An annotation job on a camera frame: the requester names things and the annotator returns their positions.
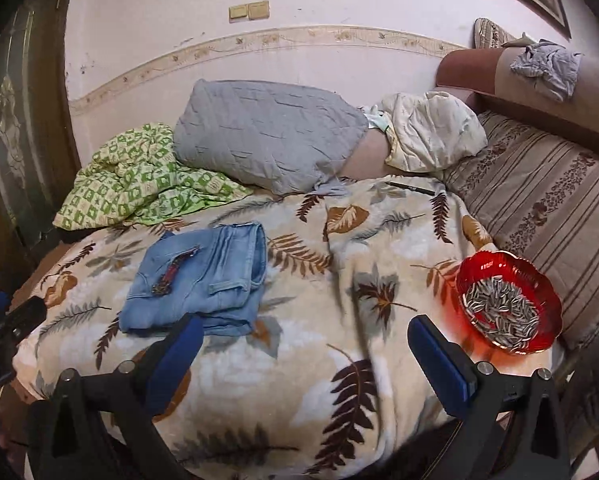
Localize blue denim jeans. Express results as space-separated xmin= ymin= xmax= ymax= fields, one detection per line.
xmin=119 ymin=222 xmax=268 ymax=337

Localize sunflower seeds pile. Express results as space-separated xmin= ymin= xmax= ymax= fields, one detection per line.
xmin=462 ymin=276 xmax=539 ymax=352

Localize red glass bowl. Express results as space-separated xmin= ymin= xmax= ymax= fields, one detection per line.
xmin=457 ymin=250 xmax=563 ymax=356

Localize brown wooden door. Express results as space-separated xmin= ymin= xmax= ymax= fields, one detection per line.
xmin=0 ymin=0 xmax=80 ymax=289

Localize green checkered blanket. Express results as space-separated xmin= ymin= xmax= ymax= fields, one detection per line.
xmin=53 ymin=122 xmax=252 ymax=231

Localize leaf-pattern beige blanket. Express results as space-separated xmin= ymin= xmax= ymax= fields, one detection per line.
xmin=15 ymin=177 xmax=551 ymax=479

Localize striped brown sofa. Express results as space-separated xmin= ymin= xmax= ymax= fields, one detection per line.
xmin=436 ymin=48 xmax=599 ymax=350

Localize black pen on blanket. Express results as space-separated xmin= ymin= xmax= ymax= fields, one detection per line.
xmin=385 ymin=182 xmax=436 ymax=197

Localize cream crumpled pillow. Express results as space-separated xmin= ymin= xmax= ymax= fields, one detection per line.
xmin=362 ymin=91 xmax=488 ymax=174

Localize grey quilted pillow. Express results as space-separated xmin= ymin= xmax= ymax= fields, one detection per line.
xmin=173 ymin=79 xmax=368 ymax=195

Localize grey crumpled cloth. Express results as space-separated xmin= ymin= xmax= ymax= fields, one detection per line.
xmin=510 ymin=39 xmax=583 ymax=103

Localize patterned cushion behind sofa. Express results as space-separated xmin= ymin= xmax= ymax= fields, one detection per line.
xmin=473 ymin=18 xmax=515 ymax=49

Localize beige wall switch plate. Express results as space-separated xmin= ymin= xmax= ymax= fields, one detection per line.
xmin=229 ymin=0 xmax=270 ymax=22

